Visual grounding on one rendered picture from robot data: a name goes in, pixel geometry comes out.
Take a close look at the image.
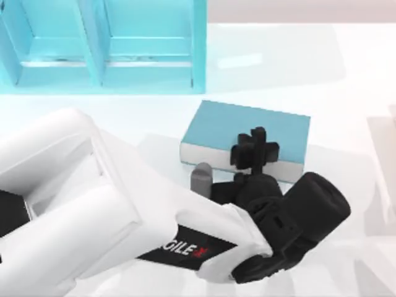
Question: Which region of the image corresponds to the blue book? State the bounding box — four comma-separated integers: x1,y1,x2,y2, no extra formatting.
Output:
179,99,311,186

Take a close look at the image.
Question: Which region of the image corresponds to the pale grey rounded box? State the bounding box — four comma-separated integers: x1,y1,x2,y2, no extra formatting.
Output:
191,161,213,199

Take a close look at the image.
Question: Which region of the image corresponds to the light blue rack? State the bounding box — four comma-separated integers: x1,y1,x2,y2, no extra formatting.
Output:
0,0,207,95

